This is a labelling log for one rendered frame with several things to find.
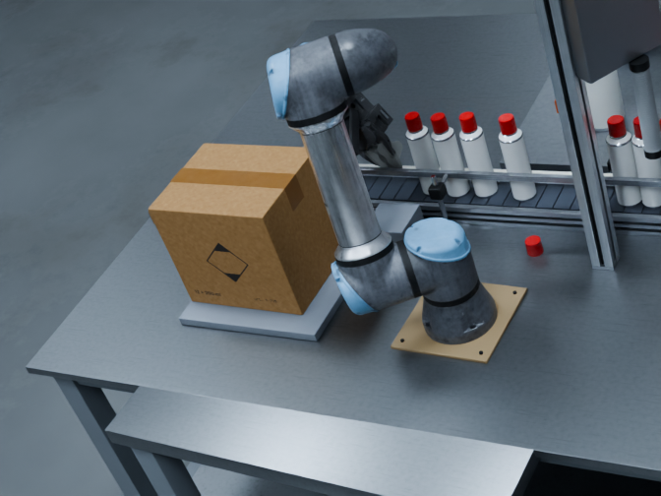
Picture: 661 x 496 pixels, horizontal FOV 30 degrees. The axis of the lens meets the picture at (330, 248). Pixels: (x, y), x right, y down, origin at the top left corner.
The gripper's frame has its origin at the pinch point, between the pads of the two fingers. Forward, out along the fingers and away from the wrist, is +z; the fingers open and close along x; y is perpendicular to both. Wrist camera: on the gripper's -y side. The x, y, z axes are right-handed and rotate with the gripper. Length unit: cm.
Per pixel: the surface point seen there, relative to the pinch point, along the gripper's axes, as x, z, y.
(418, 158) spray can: -9.5, -0.5, -2.0
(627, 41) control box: -74, -3, -11
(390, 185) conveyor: 5.9, 2.9, 1.4
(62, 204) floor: 239, -30, 88
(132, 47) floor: 278, -53, 207
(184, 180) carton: 19.6, -32.7, -29.9
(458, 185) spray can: -12.7, 9.7, -1.7
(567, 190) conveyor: -30.9, 24.1, 2.6
